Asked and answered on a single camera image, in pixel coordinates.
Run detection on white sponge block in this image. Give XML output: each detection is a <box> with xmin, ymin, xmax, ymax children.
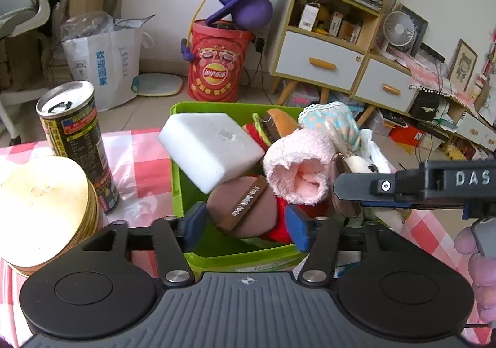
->
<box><xmin>157</xmin><ymin>112</ymin><xmax>266</xmax><ymax>194</ymax></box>

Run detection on black picture frame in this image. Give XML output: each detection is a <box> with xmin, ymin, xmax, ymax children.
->
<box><xmin>397</xmin><ymin>4</ymin><xmax>429</xmax><ymax>58</ymax></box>

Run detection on white paper bag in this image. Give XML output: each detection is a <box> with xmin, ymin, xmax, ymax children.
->
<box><xmin>61</xmin><ymin>11</ymin><xmax>156</xmax><ymax>113</ymax></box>

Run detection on wooden picture frame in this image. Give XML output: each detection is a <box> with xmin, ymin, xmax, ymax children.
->
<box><xmin>448</xmin><ymin>39</ymin><xmax>478</xmax><ymax>92</ymax></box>

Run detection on pink plush doll blue dress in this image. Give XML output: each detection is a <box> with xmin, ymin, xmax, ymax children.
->
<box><xmin>263</xmin><ymin>101</ymin><xmax>364</xmax><ymax>206</ymax></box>

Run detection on hamburger plush toy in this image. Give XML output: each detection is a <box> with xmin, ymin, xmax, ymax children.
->
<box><xmin>242</xmin><ymin>108</ymin><xmax>301</xmax><ymax>151</ymax></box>

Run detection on white floor scale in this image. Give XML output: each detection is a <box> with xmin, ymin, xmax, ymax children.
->
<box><xmin>134</xmin><ymin>73</ymin><xmax>184</xmax><ymax>97</ymax></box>

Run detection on clear plastic storage box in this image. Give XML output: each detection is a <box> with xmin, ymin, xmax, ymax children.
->
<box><xmin>283</xmin><ymin>81</ymin><xmax>323</xmax><ymax>109</ymax></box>

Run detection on person's right hand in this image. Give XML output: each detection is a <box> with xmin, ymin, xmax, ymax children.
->
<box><xmin>454</xmin><ymin>226</ymin><xmax>496</xmax><ymax>324</ymax></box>

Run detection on white plush toy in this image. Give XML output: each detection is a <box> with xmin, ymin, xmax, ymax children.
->
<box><xmin>346</xmin><ymin>128</ymin><xmax>408</xmax><ymax>229</ymax></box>

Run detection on wooden cabinet white drawers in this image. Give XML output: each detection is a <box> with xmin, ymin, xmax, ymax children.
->
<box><xmin>269</xmin><ymin>0</ymin><xmax>421</xmax><ymax>115</ymax></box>

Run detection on brown round cushion puff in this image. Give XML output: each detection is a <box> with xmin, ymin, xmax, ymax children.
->
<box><xmin>206</xmin><ymin>174</ymin><xmax>280</xmax><ymax>239</ymax></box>

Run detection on red white checkered tablecloth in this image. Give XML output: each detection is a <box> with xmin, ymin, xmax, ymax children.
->
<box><xmin>0</xmin><ymin>127</ymin><xmax>496</xmax><ymax>337</ymax></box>

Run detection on yellow skipping rope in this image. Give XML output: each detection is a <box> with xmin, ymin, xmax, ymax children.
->
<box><xmin>180</xmin><ymin>0</ymin><xmax>222</xmax><ymax>62</ymax></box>

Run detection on purple ball toy with disc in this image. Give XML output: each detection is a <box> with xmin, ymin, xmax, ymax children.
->
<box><xmin>205</xmin><ymin>0</ymin><xmax>281</xmax><ymax>31</ymax></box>

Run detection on black and yellow drink can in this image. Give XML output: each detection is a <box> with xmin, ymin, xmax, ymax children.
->
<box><xmin>36</xmin><ymin>81</ymin><xmax>121</xmax><ymax>217</ymax></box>

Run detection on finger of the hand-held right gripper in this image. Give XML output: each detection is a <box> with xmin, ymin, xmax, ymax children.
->
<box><xmin>333</xmin><ymin>170</ymin><xmax>412</xmax><ymax>211</ymax></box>

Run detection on low white side cabinet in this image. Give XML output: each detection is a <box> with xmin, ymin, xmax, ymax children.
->
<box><xmin>409</xmin><ymin>73</ymin><xmax>496</xmax><ymax>161</ymax></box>

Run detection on green plastic bin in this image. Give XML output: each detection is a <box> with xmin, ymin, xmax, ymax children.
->
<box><xmin>169</xmin><ymin>101</ymin><xmax>392</xmax><ymax>282</ymax></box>

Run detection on red printed bucket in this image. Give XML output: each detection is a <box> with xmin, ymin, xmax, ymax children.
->
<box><xmin>186</xmin><ymin>20</ymin><xmax>254</xmax><ymax>103</ymax></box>

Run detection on jar with gold lid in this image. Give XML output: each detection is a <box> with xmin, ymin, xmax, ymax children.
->
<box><xmin>0</xmin><ymin>156</ymin><xmax>105</xmax><ymax>278</ymax></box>

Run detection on pink cloth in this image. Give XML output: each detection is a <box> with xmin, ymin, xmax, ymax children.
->
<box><xmin>374</xmin><ymin>48</ymin><xmax>451</xmax><ymax>92</ymax></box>

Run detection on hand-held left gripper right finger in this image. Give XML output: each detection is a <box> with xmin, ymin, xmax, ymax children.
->
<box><xmin>286</xmin><ymin>204</ymin><xmax>417</xmax><ymax>289</ymax></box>

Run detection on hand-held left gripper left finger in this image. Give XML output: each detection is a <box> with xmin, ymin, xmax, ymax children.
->
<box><xmin>79</xmin><ymin>201</ymin><xmax>208</xmax><ymax>289</ymax></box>

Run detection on small white fan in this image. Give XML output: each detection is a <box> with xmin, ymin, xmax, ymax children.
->
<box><xmin>383</xmin><ymin>11</ymin><xmax>418</xmax><ymax>57</ymax></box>

